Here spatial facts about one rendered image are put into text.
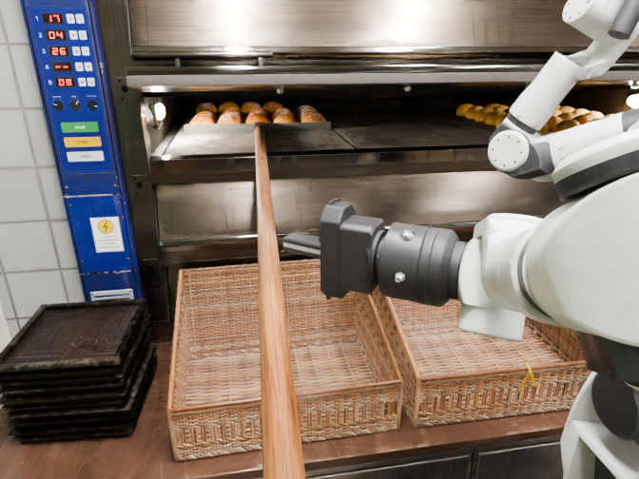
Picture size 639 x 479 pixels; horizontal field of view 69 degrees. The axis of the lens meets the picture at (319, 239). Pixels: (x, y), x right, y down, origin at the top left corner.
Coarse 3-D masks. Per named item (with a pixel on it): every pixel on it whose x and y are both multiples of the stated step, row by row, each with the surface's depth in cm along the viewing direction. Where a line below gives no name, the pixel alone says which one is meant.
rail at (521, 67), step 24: (144, 72) 108; (168, 72) 109; (192, 72) 110; (216, 72) 111; (240, 72) 112; (264, 72) 113; (288, 72) 114; (312, 72) 115; (336, 72) 116; (360, 72) 117; (384, 72) 118; (408, 72) 119; (432, 72) 120
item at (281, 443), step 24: (264, 144) 139; (264, 168) 110; (264, 192) 92; (264, 216) 79; (264, 240) 69; (264, 264) 62; (264, 288) 56; (264, 312) 51; (264, 336) 47; (288, 336) 49; (264, 360) 44; (288, 360) 44; (264, 384) 41; (288, 384) 40; (264, 408) 38; (288, 408) 38; (264, 432) 36; (288, 432) 35; (264, 456) 34; (288, 456) 33
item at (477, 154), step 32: (160, 160) 130; (192, 160) 132; (224, 160) 133; (288, 160) 136; (320, 160) 138; (352, 160) 140; (384, 160) 141; (416, 160) 143; (448, 160) 145; (480, 160) 147
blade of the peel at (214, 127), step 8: (184, 128) 172; (192, 128) 173; (200, 128) 173; (208, 128) 173; (216, 128) 174; (224, 128) 174; (232, 128) 174; (240, 128) 175; (248, 128) 175; (264, 128) 176; (272, 128) 176; (280, 128) 177; (288, 128) 177; (296, 128) 178; (304, 128) 178; (312, 128) 178; (320, 128) 179; (328, 128) 179
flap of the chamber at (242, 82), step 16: (128, 80) 108; (144, 80) 109; (160, 80) 109; (176, 80) 110; (192, 80) 110; (208, 80) 111; (224, 80) 112; (240, 80) 112; (256, 80) 113; (272, 80) 113; (288, 80) 114; (304, 80) 115; (320, 80) 115; (336, 80) 116; (352, 80) 117; (368, 80) 117; (384, 80) 118; (400, 80) 119; (416, 80) 119; (432, 80) 120; (448, 80) 121; (464, 80) 121; (480, 80) 122; (496, 80) 123; (512, 80) 123; (528, 80) 124; (592, 80) 127; (608, 80) 128; (624, 80) 129
